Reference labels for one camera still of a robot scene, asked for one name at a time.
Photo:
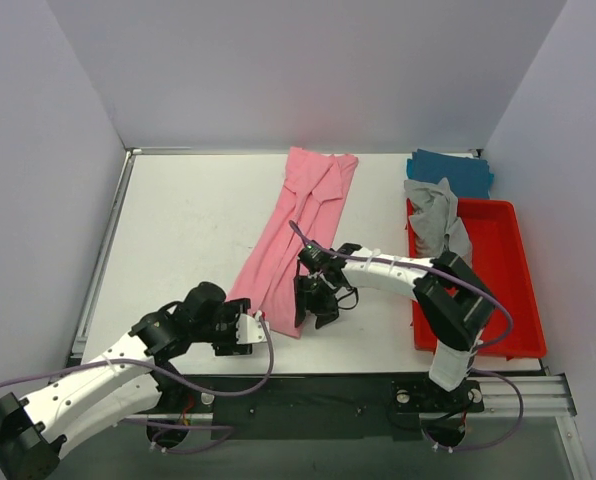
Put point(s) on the folded blue t shirt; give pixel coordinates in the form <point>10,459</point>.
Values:
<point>468,177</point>

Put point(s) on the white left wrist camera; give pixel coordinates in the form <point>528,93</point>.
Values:
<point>251,328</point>

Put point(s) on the pink t shirt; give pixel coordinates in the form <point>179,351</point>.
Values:
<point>313,196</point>

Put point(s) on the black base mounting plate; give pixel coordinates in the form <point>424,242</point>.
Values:
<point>332,407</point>

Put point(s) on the grey t shirt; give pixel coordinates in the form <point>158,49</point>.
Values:
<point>435,222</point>

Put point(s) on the red plastic bin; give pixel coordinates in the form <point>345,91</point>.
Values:
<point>498,258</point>

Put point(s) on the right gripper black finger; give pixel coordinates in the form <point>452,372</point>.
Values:
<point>301,292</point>
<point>325,315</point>

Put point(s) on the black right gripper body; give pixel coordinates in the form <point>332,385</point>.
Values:
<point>315,293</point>

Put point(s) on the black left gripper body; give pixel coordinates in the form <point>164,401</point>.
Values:
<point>229,326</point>

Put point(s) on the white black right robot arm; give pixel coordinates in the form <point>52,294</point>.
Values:
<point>454,302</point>

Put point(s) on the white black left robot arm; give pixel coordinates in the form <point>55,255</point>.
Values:
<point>38,429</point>

